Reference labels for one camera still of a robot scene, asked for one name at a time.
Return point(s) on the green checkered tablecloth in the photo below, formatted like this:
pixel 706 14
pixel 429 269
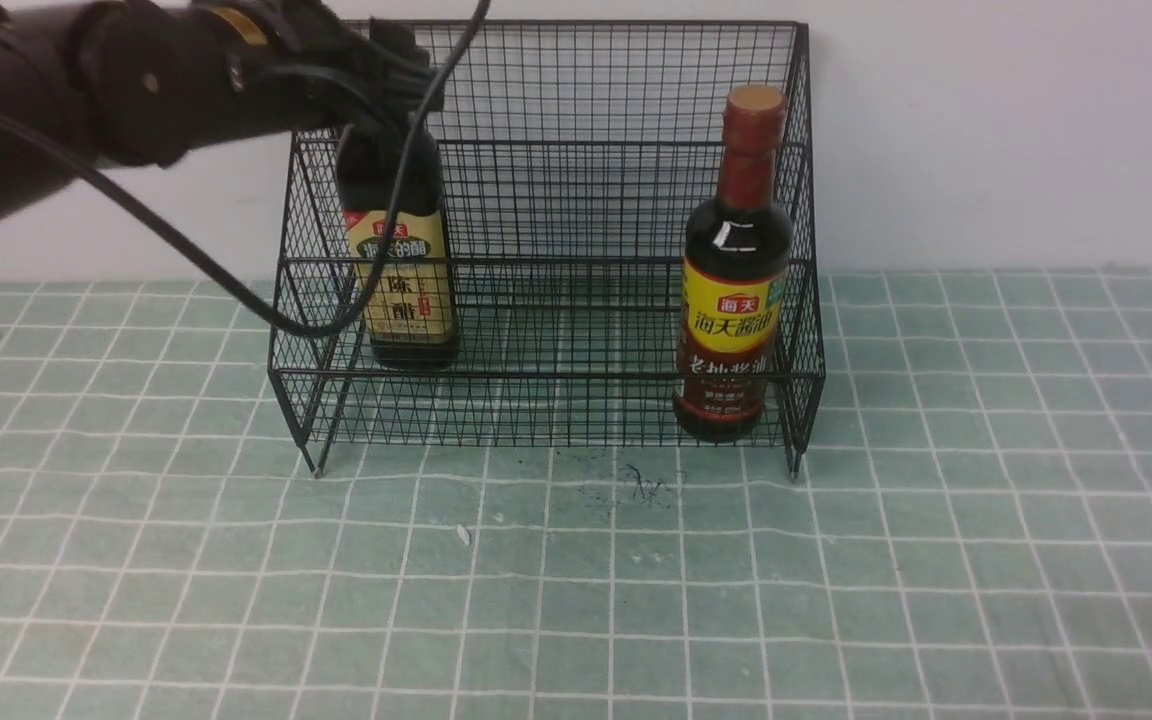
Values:
pixel 971 536

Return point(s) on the dark soy sauce bottle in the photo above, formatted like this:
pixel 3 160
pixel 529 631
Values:
pixel 736 257

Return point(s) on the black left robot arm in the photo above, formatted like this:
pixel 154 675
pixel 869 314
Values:
pixel 138 84

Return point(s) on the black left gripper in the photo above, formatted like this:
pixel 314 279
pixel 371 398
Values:
pixel 296 65

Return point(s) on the vinegar bottle tan label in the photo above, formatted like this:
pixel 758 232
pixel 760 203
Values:
pixel 411 317

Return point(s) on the black wire mesh shelf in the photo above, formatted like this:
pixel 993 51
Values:
pixel 573 153

